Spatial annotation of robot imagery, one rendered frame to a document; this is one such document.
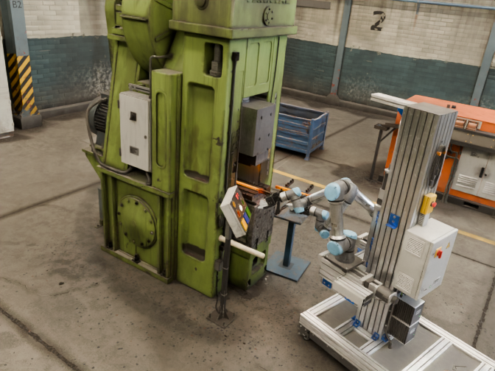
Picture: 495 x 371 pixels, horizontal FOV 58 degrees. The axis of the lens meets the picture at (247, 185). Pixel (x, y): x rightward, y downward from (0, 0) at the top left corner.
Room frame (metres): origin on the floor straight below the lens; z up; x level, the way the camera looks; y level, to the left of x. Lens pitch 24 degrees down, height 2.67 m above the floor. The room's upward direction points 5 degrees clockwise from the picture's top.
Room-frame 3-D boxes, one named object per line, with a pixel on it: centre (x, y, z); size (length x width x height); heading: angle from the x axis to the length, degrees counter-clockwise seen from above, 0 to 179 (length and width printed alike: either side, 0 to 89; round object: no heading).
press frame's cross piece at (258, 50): (3.83, 0.18, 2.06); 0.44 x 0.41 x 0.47; 59
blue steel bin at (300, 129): (7.82, -0.64, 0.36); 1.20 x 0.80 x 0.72; 63
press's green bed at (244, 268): (3.77, 0.06, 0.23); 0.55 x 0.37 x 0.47; 59
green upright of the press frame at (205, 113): (3.55, 0.36, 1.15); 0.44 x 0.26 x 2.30; 59
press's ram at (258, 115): (3.75, 0.05, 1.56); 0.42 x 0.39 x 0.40; 59
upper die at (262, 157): (3.72, 0.08, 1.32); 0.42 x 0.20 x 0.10; 59
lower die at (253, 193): (3.72, 0.08, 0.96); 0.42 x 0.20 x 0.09; 59
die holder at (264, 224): (3.77, 0.06, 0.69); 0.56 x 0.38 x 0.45; 59
